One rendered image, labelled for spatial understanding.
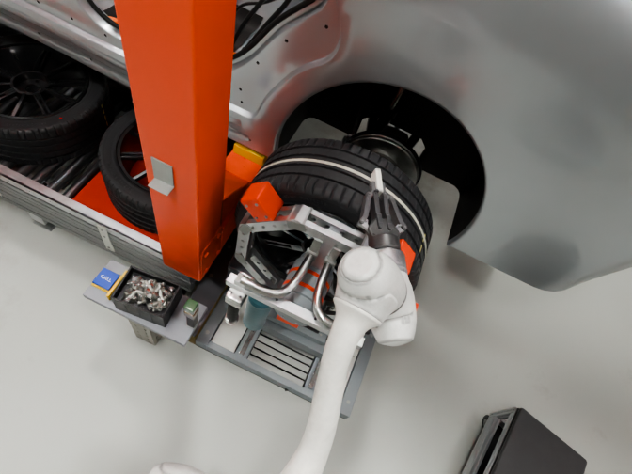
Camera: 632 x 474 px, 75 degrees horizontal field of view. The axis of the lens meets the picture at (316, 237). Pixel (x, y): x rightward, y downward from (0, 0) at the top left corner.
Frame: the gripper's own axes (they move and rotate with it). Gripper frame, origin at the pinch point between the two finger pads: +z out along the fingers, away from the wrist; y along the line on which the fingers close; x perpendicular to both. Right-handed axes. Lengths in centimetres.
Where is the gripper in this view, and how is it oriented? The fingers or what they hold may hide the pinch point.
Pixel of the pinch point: (376, 182)
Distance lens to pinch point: 109.2
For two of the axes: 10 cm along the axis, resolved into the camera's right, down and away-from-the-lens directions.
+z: -0.3, -8.9, 4.6
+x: 3.2, -4.5, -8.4
